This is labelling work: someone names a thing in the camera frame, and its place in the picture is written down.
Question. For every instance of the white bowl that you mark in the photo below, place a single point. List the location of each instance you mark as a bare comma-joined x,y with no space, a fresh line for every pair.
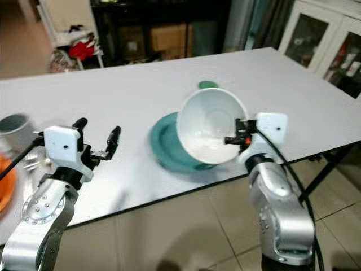
206,127

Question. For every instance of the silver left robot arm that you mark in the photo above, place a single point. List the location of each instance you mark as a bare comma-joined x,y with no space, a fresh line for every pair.
36,226

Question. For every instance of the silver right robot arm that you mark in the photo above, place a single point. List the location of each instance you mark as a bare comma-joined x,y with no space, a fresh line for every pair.
285,209

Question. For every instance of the small golden object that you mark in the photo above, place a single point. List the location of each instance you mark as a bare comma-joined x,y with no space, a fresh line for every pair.
47,161

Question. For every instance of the teal plate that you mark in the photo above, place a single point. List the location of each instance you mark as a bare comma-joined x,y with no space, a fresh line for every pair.
163,144

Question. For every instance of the small green cup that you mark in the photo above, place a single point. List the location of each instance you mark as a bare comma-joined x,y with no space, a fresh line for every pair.
207,84

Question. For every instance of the silver fork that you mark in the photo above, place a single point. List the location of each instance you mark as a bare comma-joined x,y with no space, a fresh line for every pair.
29,161

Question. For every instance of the grey mug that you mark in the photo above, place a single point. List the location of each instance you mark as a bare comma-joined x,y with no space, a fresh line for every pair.
16,131

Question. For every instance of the red bag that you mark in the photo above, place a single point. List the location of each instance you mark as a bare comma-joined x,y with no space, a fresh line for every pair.
82,49

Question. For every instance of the black table leg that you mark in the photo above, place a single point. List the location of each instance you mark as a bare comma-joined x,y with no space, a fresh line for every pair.
324,172

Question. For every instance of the orange plate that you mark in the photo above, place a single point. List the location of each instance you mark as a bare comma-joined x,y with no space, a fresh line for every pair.
5,183

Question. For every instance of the grey curtain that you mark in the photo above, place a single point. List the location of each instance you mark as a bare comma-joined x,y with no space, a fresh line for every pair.
240,22

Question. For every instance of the white rack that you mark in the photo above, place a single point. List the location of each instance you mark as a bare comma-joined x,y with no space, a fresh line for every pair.
59,20

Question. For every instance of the brown cardboard box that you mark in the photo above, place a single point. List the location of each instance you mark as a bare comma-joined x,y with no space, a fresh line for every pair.
168,38

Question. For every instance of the white glass door cabinet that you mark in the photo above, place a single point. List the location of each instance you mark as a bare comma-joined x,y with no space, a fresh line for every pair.
324,39

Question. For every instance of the black shelf unit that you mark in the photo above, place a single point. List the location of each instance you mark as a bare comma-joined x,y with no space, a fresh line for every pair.
163,20

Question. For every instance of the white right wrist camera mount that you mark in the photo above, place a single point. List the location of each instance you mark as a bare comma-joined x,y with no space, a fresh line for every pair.
269,135

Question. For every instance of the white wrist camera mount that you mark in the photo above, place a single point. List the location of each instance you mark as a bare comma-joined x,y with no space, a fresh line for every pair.
269,135
62,148

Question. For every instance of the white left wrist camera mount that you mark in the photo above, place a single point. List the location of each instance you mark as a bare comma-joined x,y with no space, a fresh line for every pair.
62,148

